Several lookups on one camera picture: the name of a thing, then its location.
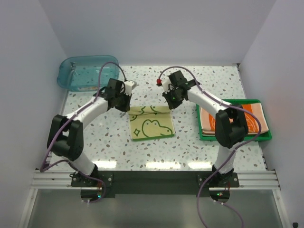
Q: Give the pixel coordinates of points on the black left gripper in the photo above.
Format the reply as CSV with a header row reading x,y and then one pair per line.
x,y
126,107

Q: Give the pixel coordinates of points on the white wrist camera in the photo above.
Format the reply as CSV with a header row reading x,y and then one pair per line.
x,y
129,87
164,83

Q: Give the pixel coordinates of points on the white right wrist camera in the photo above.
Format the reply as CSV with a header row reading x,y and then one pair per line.
x,y
164,83

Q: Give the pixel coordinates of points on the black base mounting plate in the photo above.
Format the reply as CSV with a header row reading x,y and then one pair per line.
x,y
108,184

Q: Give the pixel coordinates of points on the green plastic tray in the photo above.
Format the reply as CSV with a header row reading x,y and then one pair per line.
x,y
261,137

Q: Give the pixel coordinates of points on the teal plastic laundry basket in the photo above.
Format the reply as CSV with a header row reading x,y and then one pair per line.
x,y
87,73

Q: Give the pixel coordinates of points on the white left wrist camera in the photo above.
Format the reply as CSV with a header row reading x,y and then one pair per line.
x,y
129,87

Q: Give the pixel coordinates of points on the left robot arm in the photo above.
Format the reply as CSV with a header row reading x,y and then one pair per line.
x,y
66,136

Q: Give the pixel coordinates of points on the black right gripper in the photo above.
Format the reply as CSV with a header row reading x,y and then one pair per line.
x,y
172,105

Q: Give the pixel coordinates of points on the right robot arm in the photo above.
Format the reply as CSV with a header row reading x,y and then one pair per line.
x,y
230,121

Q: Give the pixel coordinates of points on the orange white towel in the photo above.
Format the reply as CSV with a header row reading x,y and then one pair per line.
x,y
254,118

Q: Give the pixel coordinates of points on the green cream patterned towel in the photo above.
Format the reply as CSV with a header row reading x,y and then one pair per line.
x,y
150,122

